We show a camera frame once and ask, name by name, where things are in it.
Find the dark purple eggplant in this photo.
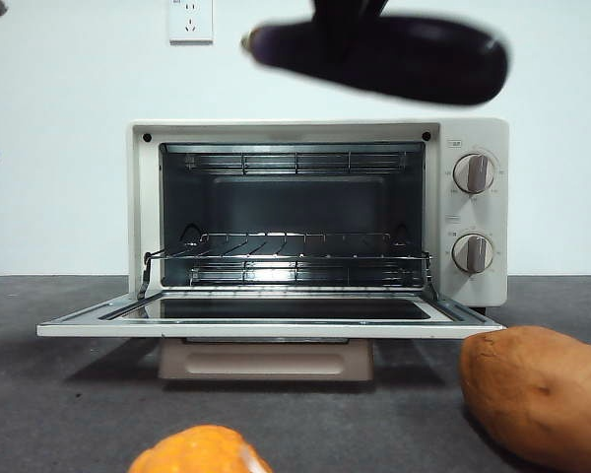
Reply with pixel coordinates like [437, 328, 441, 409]
[240, 15, 515, 107]

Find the glass oven door beige handle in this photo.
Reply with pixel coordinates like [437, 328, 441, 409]
[35, 288, 504, 383]

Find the beige oven knob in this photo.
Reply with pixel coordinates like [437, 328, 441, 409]
[452, 152, 497, 194]
[451, 233, 496, 275]

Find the white Toshiba toaster oven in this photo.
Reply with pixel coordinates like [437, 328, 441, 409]
[126, 117, 511, 317]

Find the orange pumpkin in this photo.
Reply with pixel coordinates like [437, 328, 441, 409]
[127, 425, 275, 473]

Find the brown sweet potato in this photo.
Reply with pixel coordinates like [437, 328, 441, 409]
[458, 324, 591, 467]

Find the white wall socket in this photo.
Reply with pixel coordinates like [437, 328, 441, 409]
[168, 0, 215, 46]

